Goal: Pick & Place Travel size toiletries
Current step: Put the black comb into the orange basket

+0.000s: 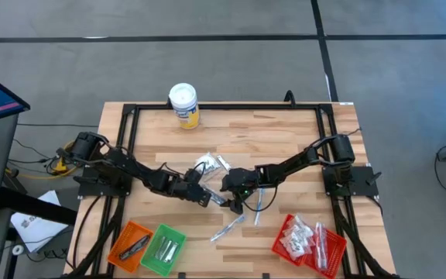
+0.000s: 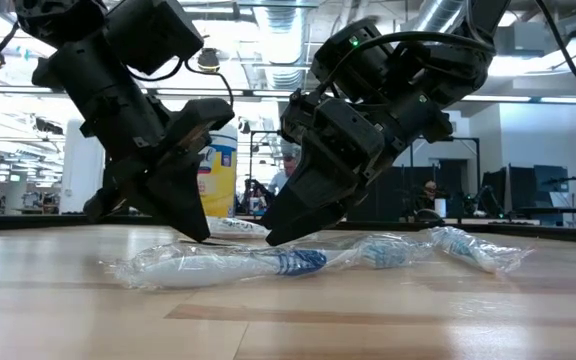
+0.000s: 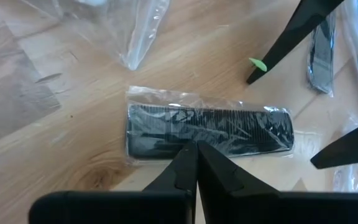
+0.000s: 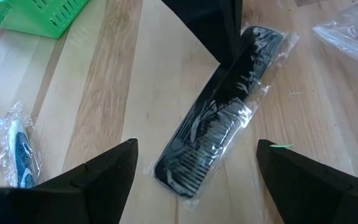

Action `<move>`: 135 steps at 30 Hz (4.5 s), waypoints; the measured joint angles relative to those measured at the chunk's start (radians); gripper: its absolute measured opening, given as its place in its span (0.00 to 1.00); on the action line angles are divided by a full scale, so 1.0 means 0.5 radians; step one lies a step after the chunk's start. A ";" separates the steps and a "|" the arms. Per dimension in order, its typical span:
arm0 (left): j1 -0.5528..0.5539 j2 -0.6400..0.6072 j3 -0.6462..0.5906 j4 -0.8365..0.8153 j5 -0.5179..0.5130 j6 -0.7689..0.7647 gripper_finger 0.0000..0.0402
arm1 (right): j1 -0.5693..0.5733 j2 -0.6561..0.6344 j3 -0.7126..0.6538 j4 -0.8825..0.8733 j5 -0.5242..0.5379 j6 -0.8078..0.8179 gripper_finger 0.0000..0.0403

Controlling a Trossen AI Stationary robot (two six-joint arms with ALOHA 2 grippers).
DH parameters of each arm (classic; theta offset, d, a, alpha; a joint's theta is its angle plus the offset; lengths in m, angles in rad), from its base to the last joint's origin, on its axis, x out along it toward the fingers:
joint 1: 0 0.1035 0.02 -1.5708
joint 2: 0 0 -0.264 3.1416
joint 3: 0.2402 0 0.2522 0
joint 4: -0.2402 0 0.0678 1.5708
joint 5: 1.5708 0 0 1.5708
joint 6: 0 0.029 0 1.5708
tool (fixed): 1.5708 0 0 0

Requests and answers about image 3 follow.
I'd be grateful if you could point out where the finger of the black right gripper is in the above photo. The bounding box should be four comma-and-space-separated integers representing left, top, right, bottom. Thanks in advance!
246, 0, 344, 85
310, 116, 358, 170

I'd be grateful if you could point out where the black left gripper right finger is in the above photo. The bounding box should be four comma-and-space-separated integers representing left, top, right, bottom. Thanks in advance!
197, 140, 358, 224

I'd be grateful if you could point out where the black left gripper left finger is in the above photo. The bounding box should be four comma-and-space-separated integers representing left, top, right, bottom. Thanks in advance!
28, 141, 198, 224

